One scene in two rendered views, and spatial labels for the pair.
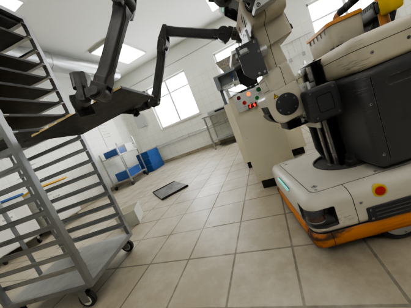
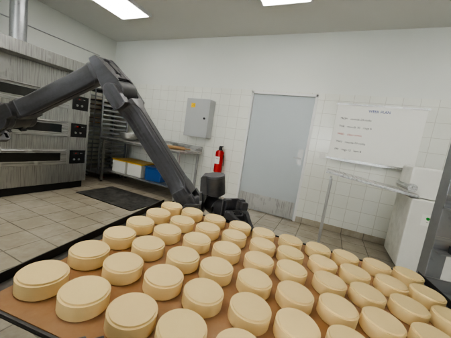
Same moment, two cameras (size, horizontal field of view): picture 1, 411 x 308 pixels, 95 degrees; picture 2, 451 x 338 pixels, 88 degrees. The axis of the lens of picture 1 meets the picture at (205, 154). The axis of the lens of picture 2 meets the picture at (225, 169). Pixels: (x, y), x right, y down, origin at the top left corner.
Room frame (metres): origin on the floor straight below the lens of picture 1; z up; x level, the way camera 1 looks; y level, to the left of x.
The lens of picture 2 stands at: (1.50, 0.42, 1.20)
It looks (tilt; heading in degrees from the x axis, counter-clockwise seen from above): 7 degrees down; 183
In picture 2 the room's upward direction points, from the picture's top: 8 degrees clockwise
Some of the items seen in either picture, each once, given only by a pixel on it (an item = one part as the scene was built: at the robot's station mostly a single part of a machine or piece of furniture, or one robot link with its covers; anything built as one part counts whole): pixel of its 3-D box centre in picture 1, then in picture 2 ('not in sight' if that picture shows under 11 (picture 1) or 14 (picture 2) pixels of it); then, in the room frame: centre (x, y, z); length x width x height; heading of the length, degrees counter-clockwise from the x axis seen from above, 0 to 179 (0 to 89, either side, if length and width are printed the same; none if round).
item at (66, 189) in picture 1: (50, 206); not in sight; (3.20, 2.77, 0.39); 0.64 x 0.54 x 0.77; 67
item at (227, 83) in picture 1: (248, 79); not in sight; (2.32, -0.80, 1.01); 0.72 x 0.33 x 0.34; 69
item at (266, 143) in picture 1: (263, 130); not in sight; (1.85, -0.62, 0.45); 0.70 x 0.34 x 0.90; 159
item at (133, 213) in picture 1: (129, 215); not in sight; (2.07, 1.05, 0.08); 0.30 x 0.22 x 0.16; 9
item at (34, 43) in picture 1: (81, 136); not in sight; (1.43, 0.80, 0.97); 0.03 x 0.03 x 1.70; 81
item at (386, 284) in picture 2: not in sight; (390, 286); (1.10, 0.72, 0.99); 0.05 x 0.05 x 0.02
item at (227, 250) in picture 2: not in sight; (226, 252); (1.11, 0.42, 1.01); 0.05 x 0.05 x 0.02
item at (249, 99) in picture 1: (250, 99); not in sight; (1.51, -0.49, 0.77); 0.24 x 0.04 x 0.14; 69
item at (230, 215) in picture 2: not in sight; (240, 227); (0.93, 0.45, 0.99); 0.09 x 0.07 x 0.07; 35
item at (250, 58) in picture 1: (248, 61); not in sight; (1.01, -0.38, 0.93); 0.28 x 0.16 x 0.22; 171
